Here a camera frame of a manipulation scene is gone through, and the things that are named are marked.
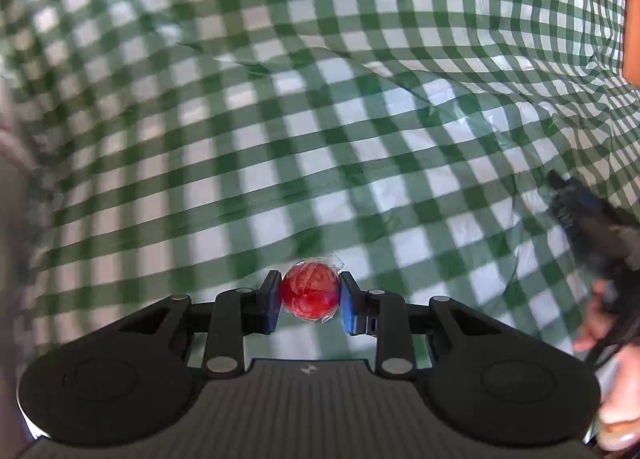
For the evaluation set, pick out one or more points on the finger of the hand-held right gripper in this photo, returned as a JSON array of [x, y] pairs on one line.
[[562, 219], [585, 196]]

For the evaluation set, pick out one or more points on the brown furniture edge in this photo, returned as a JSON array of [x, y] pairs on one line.
[[632, 39]]

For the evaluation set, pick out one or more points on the green white checkered tablecloth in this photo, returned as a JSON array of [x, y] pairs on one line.
[[250, 139]]

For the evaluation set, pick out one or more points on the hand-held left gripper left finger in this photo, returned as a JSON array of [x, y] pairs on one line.
[[270, 304]]

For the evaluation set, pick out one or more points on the person's right hand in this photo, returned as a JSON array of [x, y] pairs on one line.
[[620, 409]]

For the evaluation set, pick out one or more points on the red plastic-wrapped fruit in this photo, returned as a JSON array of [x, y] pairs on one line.
[[310, 291]]

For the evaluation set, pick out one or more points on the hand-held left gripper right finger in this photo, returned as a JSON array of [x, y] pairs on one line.
[[349, 306]]

